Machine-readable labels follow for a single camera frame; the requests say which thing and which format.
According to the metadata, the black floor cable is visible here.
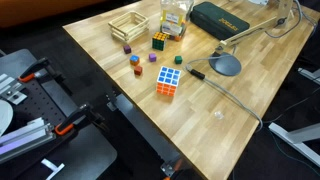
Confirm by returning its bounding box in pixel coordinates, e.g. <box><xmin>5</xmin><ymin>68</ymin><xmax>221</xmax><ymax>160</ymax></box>
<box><xmin>262</xmin><ymin>86</ymin><xmax>320</xmax><ymax>125</ymax></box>

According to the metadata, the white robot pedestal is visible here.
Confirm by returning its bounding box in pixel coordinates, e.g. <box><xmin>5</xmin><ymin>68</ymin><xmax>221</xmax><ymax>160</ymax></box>
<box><xmin>0</xmin><ymin>99</ymin><xmax>14</xmax><ymax>137</ymax></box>

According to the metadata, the black marker pen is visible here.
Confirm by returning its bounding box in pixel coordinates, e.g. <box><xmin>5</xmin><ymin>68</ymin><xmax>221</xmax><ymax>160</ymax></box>
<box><xmin>189</xmin><ymin>68</ymin><xmax>206</xmax><ymax>81</ymax></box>

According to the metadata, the grey metal table frame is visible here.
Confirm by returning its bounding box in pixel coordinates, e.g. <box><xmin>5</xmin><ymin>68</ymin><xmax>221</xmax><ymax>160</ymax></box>
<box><xmin>106</xmin><ymin>92</ymin><xmax>183</xmax><ymax>176</ymax></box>

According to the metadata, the round grey lamp base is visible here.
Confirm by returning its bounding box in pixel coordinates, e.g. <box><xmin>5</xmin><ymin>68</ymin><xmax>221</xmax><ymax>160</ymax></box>
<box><xmin>208</xmin><ymin>53</ymin><xmax>242</xmax><ymax>77</ymax></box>

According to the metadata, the grey lamp cord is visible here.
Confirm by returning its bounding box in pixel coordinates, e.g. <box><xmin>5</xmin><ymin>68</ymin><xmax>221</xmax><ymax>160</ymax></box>
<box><xmin>264</xmin><ymin>0</ymin><xmax>318</xmax><ymax>40</ymax></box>

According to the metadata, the aluminium angle bracket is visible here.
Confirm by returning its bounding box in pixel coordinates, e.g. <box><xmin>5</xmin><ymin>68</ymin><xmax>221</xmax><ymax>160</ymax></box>
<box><xmin>0</xmin><ymin>73</ymin><xmax>28</xmax><ymax>106</ymax></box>

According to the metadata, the black zipper case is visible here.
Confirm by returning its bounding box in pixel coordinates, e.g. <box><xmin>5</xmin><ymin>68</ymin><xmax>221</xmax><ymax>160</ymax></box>
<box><xmin>189</xmin><ymin>1</ymin><xmax>251</xmax><ymax>42</ymax></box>

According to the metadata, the grey cable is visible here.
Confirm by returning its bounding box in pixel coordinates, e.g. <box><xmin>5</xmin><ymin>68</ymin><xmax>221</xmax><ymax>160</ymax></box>
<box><xmin>184</xmin><ymin>54</ymin><xmax>264</xmax><ymax>133</ymax></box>

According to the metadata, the clear plastic container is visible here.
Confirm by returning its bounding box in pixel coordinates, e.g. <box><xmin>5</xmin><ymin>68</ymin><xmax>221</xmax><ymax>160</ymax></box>
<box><xmin>159</xmin><ymin>0</ymin><xmax>195</xmax><ymax>42</ymax></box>

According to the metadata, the red small cube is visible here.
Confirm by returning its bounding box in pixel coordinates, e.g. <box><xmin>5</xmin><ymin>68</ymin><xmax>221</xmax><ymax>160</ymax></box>
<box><xmin>133</xmin><ymin>65</ymin><xmax>144</xmax><ymax>76</ymax></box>

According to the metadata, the black perforated breadboard plate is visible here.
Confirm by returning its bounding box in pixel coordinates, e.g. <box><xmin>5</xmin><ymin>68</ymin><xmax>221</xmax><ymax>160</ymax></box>
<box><xmin>0</xmin><ymin>75</ymin><xmax>69</xmax><ymax>136</ymax></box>

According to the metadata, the tiny blue orange puzzle cube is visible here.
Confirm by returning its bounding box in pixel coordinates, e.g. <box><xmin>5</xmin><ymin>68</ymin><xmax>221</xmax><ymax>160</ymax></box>
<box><xmin>129</xmin><ymin>54</ymin><xmax>141</xmax><ymax>67</ymax></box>

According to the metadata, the dark cart platform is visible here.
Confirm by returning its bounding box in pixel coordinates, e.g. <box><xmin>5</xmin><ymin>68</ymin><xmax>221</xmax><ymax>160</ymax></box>
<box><xmin>0</xmin><ymin>48</ymin><xmax>118</xmax><ymax>180</ymax></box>

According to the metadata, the white-edged rubik's cube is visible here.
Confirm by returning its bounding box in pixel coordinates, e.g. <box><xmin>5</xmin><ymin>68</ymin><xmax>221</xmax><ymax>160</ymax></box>
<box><xmin>155</xmin><ymin>65</ymin><xmax>182</xmax><ymax>98</ymax></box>

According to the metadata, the slatted wooden box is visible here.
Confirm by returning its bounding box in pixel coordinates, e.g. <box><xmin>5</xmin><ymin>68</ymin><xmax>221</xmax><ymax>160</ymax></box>
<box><xmin>107</xmin><ymin>10</ymin><xmax>150</xmax><ymax>43</ymax></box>

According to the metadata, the black-edged rubik's cube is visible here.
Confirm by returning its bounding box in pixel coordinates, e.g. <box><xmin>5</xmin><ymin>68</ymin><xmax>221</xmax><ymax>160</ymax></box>
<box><xmin>151</xmin><ymin>31</ymin><xmax>169</xmax><ymax>52</ymax></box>

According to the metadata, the black orange bar clamp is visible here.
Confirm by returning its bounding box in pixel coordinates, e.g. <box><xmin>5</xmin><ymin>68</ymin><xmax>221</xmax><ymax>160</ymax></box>
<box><xmin>54</xmin><ymin>102</ymin><xmax>108</xmax><ymax>137</ymax></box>
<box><xmin>18</xmin><ymin>57</ymin><xmax>73</xmax><ymax>96</ymax></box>

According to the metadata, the white desk foot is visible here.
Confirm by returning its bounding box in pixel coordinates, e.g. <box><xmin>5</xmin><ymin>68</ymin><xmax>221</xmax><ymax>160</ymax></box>
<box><xmin>268</xmin><ymin>122</ymin><xmax>320</xmax><ymax>168</ymax></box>
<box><xmin>297</xmin><ymin>67</ymin><xmax>320</xmax><ymax>86</ymax></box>

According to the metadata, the aluminium extrusion rail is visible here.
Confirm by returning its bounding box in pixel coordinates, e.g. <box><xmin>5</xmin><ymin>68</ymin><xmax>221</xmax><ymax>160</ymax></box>
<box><xmin>0</xmin><ymin>117</ymin><xmax>56</xmax><ymax>164</ymax></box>

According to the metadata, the orange clamp at table corner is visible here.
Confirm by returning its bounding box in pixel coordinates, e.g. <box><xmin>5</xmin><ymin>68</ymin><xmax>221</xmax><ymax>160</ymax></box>
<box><xmin>162</xmin><ymin>159</ymin><xmax>184</xmax><ymax>180</ymax></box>

